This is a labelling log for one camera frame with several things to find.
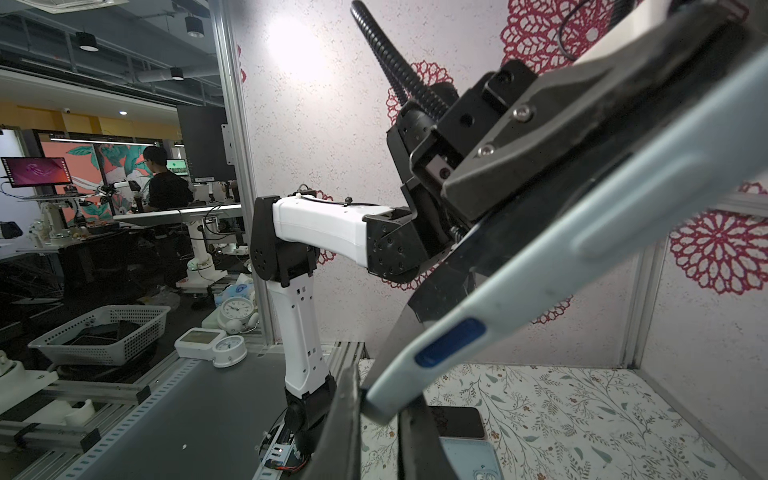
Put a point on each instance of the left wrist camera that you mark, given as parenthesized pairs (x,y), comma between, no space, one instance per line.
(644,18)

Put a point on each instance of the pink screen monitor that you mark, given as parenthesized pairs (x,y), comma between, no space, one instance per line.
(36,171)

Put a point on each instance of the person in black shirt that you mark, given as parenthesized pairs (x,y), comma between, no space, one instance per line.
(166,190)

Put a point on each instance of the white mesh basket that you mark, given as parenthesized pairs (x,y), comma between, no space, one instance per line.
(110,335)

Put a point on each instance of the black phone centre right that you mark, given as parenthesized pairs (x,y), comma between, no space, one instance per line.
(688,168)

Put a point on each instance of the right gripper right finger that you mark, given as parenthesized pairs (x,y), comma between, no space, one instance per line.
(420,452)

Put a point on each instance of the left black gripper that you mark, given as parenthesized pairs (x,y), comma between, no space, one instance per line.
(586,120)

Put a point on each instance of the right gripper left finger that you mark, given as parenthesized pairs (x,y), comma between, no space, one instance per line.
(338,454)

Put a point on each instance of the white desk clock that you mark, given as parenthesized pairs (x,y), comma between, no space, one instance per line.
(237,315)

